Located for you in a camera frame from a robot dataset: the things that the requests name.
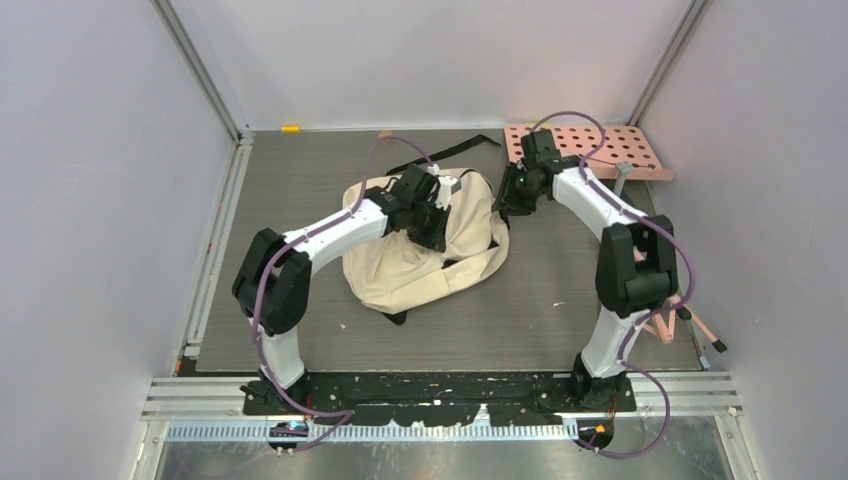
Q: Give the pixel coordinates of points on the cream canvas backpack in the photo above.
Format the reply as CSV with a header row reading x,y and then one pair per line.
x,y
392,275

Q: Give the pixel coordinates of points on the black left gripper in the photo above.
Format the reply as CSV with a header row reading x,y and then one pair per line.
x,y
436,239

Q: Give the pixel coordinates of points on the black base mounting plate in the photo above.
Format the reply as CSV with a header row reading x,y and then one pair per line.
x,y
432,399

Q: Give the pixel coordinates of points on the pink perforated stand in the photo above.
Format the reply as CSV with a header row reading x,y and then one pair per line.
x,y
616,156

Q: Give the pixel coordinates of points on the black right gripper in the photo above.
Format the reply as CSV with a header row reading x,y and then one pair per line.
x,y
506,195

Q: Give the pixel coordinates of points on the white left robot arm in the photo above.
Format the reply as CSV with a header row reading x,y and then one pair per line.
x,y
273,283

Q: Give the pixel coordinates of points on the grey bracket on stand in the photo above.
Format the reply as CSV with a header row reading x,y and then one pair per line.
x,y
623,171

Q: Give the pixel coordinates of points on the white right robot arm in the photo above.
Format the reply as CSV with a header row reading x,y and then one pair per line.
x,y
599,368

